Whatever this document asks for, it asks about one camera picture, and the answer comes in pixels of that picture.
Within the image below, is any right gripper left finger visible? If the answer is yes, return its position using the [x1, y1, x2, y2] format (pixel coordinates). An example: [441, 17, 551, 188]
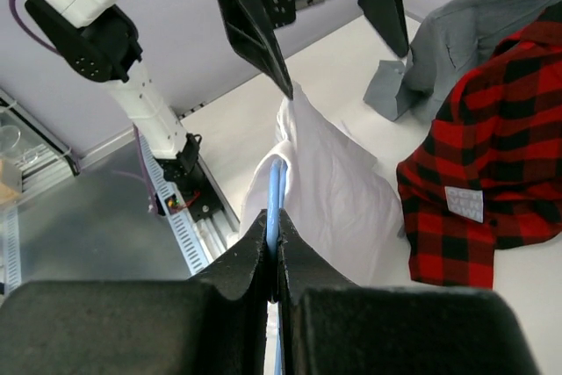
[1, 213, 267, 374]

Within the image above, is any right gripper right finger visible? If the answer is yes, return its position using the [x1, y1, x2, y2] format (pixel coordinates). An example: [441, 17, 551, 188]
[277, 212, 539, 374]

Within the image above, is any white dress shirt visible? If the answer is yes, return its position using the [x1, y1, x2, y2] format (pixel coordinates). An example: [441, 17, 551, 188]
[239, 83, 405, 375]

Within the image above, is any light blue wire hanger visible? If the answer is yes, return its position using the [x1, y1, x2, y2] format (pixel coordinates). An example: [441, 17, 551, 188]
[265, 159, 289, 375]

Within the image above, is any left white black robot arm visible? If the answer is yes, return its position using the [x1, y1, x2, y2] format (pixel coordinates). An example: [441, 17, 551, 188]
[25, 0, 326, 181]

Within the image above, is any grey shirt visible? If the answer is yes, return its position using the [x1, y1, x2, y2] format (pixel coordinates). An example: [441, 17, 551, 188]
[364, 0, 560, 122]

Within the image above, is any red black plaid shirt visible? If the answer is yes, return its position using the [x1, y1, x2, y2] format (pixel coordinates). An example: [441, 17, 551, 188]
[396, 4, 561, 288]

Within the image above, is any aluminium mounting rail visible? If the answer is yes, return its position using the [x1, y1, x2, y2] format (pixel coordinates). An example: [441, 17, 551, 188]
[196, 157, 240, 262]

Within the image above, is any slotted grey cable duct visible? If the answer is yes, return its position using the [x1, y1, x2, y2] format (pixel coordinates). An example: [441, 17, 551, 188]
[133, 126, 210, 276]

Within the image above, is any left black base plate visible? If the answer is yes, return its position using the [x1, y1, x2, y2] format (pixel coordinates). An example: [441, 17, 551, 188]
[158, 160, 210, 222]

